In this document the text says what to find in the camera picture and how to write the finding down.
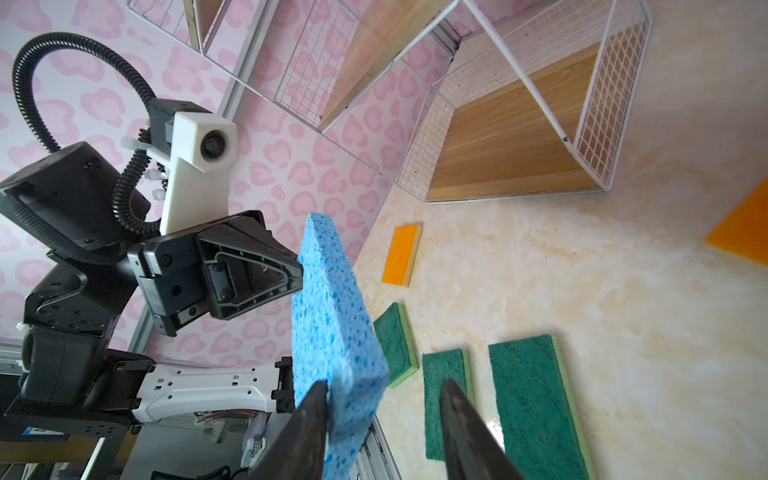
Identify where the green scouring pad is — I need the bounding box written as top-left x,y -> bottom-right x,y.
422,348 -> 474,461
488,334 -> 596,479
373,302 -> 419,389

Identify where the green scouring pad upper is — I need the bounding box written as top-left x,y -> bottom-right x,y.
488,334 -> 596,479

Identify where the orange sponge far left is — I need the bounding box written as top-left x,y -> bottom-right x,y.
381,224 -> 422,287

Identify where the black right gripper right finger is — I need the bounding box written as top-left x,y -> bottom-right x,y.
443,389 -> 523,480

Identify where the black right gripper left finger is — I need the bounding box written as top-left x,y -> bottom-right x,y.
248,380 -> 328,479

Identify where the green scouring pad middle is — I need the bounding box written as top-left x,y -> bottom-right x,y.
422,348 -> 474,461

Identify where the green scouring pad left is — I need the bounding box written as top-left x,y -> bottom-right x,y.
373,302 -> 419,389

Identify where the white wire three-tier shelf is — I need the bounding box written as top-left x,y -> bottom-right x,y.
128,1 -> 653,203

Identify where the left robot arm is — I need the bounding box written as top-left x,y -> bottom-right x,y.
1,142 -> 303,438

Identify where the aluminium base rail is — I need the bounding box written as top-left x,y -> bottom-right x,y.
239,413 -> 403,480

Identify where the orange sponge near shelf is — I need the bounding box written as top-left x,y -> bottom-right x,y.
704,180 -> 767,267

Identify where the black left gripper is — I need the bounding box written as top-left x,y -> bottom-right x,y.
127,210 -> 303,337

